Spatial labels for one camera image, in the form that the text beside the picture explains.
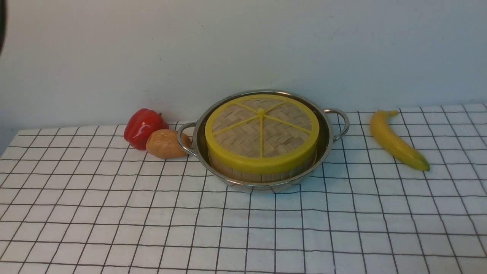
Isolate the brown potato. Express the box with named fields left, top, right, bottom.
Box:
left=146, top=129, right=188, bottom=159

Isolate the bamboo steamer lid yellow rim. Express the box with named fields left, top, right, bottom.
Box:
left=204, top=94, right=320, bottom=175

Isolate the stainless steel two-handled pot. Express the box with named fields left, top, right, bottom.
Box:
left=177, top=89, right=350, bottom=193

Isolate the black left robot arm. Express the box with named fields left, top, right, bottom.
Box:
left=0, top=0, right=8, bottom=54

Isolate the yellow banana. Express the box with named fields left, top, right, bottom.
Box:
left=370, top=110, right=431, bottom=171

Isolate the white checkered tablecloth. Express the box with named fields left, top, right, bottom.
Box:
left=0, top=104, right=487, bottom=274

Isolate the red bell pepper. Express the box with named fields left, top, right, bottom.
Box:
left=123, top=108, right=169, bottom=150

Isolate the bamboo steamer basket yellow rim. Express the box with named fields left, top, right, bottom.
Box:
left=209, top=151, right=317, bottom=183

